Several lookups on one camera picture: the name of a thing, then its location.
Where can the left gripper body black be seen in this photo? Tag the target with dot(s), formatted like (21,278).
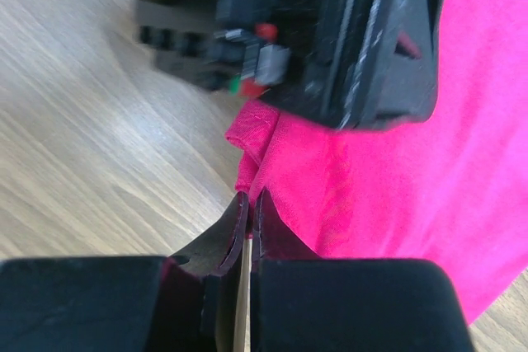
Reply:
(279,51)

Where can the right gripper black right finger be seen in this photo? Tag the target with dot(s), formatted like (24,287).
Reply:
(303,302)

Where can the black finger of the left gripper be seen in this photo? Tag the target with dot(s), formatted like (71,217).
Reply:
(387,67)

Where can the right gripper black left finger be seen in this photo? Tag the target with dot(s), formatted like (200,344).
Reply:
(192,300)

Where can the pink red t shirt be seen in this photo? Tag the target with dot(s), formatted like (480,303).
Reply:
(452,190)

